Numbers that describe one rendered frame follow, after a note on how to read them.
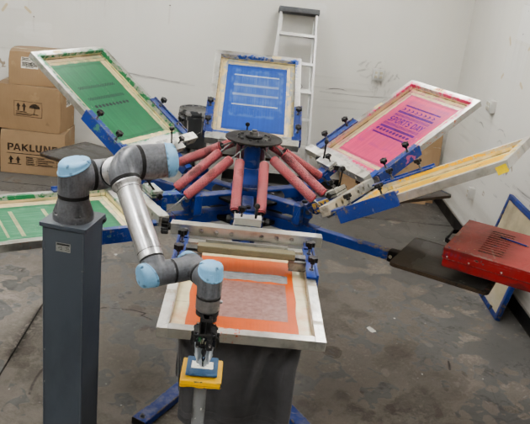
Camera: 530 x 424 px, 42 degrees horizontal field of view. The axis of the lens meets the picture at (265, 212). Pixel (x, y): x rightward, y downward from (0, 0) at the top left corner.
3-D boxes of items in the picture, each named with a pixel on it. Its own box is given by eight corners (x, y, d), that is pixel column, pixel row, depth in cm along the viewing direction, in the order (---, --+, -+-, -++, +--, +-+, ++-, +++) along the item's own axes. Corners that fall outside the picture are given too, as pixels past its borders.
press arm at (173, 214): (7, 244, 311) (7, 231, 309) (5, 239, 316) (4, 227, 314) (247, 218, 374) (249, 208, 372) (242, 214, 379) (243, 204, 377)
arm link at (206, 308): (197, 289, 213) (223, 292, 214) (195, 303, 215) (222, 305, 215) (194, 301, 206) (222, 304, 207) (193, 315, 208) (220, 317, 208)
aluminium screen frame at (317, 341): (325, 352, 239) (326, 342, 238) (155, 336, 237) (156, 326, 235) (309, 257, 313) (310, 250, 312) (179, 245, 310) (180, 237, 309)
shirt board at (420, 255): (503, 278, 336) (506, 262, 333) (484, 309, 302) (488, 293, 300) (264, 206, 393) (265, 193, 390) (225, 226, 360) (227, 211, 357)
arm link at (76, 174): (52, 188, 260) (52, 154, 256) (87, 186, 268) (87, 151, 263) (63, 199, 251) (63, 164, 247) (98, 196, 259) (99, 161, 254)
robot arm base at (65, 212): (45, 220, 257) (45, 195, 253) (63, 207, 271) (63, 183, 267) (83, 227, 255) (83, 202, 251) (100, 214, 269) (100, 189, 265)
